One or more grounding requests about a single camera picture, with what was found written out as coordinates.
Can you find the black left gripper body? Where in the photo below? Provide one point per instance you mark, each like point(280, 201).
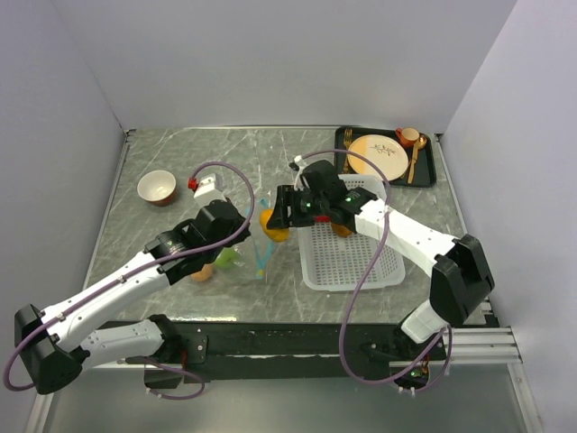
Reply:
point(215, 253)

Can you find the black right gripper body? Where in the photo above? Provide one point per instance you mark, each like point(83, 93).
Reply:
point(311, 206)

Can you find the orange mango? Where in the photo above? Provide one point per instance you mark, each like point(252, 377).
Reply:
point(275, 235)

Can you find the green apple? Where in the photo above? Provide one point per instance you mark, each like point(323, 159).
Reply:
point(226, 259)

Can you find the clear zip top bag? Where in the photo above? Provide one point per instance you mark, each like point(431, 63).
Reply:
point(254, 252)

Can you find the pink peach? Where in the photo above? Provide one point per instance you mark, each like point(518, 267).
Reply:
point(205, 274)

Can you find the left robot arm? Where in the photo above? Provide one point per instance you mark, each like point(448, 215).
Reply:
point(58, 343)

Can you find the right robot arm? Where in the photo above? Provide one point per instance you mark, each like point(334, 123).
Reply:
point(457, 267)

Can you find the brown kiwi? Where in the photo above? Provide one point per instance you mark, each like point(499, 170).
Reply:
point(341, 231)

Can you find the white plastic basket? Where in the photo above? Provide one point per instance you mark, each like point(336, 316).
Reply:
point(333, 263)

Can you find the white brown bowl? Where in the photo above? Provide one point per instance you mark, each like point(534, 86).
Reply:
point(158, 188)

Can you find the cream orange plate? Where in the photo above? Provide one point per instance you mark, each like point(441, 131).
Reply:
point(388, 155)

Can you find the black serving tray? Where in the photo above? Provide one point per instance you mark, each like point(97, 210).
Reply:
point(425, 174)

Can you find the orange coffee cup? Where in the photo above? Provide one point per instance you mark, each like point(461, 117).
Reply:
point(407, 136)

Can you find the gold spoon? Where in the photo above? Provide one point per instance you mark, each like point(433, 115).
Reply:
point(419, 144)

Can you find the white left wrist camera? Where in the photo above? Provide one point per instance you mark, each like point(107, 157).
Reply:
point(207, 190)

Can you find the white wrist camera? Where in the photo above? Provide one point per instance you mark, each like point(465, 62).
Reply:
point(207, 190)
point(298, 165)

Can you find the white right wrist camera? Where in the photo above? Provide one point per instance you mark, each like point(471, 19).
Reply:
point(298, 165)

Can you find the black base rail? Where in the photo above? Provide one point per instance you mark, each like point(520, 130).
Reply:
point(208, 351)

